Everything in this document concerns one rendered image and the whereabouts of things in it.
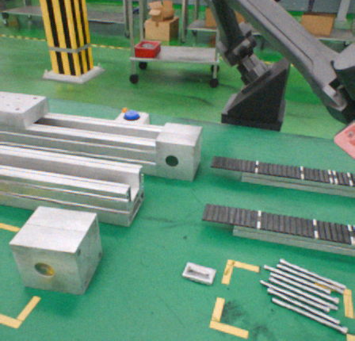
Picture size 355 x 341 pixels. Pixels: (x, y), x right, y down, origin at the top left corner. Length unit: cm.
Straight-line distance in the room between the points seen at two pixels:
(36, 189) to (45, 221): 16
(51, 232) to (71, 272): 7
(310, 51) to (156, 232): 42
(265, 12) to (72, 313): 61
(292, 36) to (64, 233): 51
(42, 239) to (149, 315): 20
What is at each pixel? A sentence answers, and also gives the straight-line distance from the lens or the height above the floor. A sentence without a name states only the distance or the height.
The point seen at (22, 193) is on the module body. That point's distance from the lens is 76.
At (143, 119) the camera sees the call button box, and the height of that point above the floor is 84.
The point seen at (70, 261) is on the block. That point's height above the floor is 86.
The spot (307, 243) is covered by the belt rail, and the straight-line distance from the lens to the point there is 69.
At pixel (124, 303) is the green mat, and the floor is 78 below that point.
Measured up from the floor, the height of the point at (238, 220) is 81.
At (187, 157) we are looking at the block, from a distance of 79.
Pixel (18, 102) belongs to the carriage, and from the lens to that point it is 98.
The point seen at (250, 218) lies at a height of 81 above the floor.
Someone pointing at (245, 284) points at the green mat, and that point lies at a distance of 61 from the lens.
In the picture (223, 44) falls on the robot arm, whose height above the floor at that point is 99.
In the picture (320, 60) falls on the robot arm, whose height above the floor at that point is 108.
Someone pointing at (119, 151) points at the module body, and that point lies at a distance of 83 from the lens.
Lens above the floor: 124
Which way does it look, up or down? 35 degrees down
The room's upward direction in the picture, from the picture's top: 1 degrees clockwise
